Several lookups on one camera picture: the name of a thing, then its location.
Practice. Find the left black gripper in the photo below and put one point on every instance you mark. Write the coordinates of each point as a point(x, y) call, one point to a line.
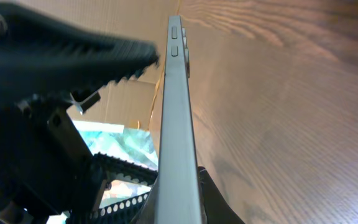
point(45, 166)

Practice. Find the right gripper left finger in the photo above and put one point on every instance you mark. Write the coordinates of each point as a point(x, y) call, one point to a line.
point(41, 57)

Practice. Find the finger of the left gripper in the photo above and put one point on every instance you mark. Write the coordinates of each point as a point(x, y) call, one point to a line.
point(122, 212)

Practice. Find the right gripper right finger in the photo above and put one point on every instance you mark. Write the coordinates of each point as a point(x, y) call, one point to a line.
point(216, 209)

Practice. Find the brown Galaxy smartphone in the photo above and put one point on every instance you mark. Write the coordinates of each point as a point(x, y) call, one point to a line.
point(176, 195)

